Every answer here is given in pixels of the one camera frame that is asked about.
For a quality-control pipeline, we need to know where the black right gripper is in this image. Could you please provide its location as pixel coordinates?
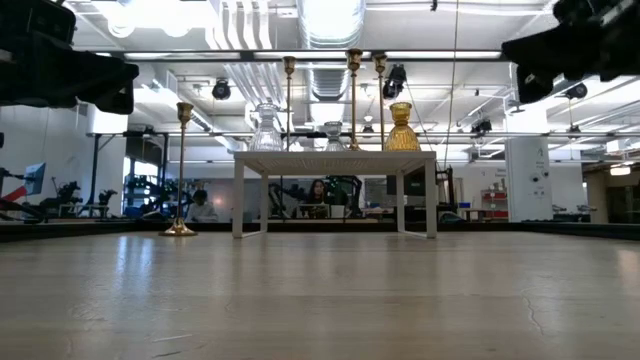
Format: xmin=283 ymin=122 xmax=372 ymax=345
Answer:
xmin=502 ymin=9 xmax=640 ymax=105

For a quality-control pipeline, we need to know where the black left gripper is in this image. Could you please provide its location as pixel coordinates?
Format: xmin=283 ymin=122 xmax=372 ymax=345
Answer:
xmin=0 ymin=34 xmax=141 ymax=116

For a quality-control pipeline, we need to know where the tall brass candlestick holder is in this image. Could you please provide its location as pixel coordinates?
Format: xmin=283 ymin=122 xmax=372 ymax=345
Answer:
xmin=281 ymin=55 xmax=297 ymax=153
xmin=346 ymin=48 xmax=364 ymax=152
xmin=159 ymin=102 xmax=199 ymax=239
xmin=373 ymin=52 xmax=389 ymax=152

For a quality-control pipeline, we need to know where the amber glass candle holder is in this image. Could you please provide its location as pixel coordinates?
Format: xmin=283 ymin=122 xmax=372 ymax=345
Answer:
xmin=382 ymin=101 xmax=422 ymax=153

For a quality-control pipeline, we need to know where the clear ribbed glass candle holder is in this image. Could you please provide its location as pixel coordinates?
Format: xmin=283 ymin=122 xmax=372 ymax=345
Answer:
xmin=248 ymin=102 xmax=285 ymax=153

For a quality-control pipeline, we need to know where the grey tinted glass candle holder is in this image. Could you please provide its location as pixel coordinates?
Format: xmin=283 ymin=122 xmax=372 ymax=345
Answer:
xmin=322 ymin=121 xmax=347 ymax=153

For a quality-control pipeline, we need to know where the blue computer monitor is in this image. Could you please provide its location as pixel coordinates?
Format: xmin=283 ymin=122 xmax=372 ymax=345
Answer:
xmin=23 ymin=162 xmax=47 ymax=196

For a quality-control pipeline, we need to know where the white pillar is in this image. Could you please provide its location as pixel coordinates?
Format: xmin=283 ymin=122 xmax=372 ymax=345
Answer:
xmin=503 ymin=134 xmax=554 ymax=221

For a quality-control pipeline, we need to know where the shelf with red bins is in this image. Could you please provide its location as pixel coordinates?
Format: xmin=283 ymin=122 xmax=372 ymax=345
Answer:
xmin=480 ymin=185 xmax=510 ymax=220

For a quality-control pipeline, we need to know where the person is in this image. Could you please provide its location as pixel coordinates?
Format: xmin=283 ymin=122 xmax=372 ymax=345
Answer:
xmin=307 ymin=178 xmax=331 ymax=206
xmin=184 ymin=188 xmax=220 ymax=224

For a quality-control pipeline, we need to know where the white perforated metal shelf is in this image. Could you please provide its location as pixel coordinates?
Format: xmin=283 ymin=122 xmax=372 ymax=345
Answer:
xmin=232 ymin=149 xmax=439 ymax=240

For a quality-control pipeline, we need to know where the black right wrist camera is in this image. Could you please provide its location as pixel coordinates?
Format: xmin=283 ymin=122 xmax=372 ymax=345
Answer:
xmin=552 ymin=0 xmax=640 ymax=26

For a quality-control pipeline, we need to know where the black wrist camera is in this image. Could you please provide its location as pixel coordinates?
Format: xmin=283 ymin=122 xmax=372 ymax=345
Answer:
xmin=552 ymin=0 xmax=640 ymax=26
xmin=0 ymin=0 xmax=77 ymax=46

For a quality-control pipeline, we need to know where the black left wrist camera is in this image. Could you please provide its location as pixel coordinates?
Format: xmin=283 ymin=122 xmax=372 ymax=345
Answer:
xmin=0 ymin=0 xmax=77 ymax=46

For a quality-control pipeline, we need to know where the black hanging overhead camera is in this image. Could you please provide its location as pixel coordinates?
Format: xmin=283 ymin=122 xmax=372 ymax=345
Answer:
xmin=380 ymin=63 xmax=407 ymax=100

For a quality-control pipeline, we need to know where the black aluminium table frame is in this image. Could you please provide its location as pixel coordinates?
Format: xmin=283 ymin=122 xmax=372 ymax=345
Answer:
xmin=0 ymin=219 xmax=640 ymax=245

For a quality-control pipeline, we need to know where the silver ceiling ventilation duct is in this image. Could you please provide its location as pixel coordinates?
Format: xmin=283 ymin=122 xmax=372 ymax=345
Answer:
xmin=294 ymin=0 xmax=366 ymax=104

